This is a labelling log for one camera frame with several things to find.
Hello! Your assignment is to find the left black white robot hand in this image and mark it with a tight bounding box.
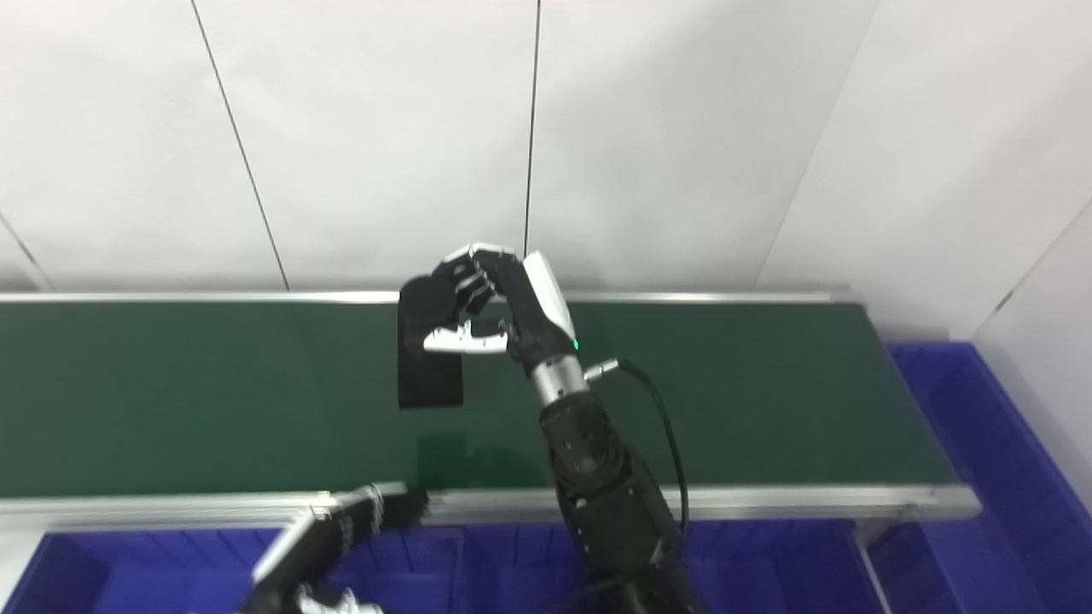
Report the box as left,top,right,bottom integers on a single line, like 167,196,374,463
243,482,430,614

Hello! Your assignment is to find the green conveyor belt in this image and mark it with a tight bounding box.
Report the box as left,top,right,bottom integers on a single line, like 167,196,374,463
0,300,956,500
0,290,982,534

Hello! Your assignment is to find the blue plastic bin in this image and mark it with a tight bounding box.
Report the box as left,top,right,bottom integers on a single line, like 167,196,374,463
452,520,892,614
0,527,466,614
853,341,1092,614

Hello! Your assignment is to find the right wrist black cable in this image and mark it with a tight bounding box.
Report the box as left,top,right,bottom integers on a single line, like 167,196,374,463
584,358,692,538

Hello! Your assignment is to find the black cylinder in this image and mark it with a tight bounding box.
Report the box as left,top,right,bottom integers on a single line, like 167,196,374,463
397,273,466,408

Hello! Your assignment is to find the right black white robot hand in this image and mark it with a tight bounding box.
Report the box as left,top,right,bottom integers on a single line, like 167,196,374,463
422,243,581,369

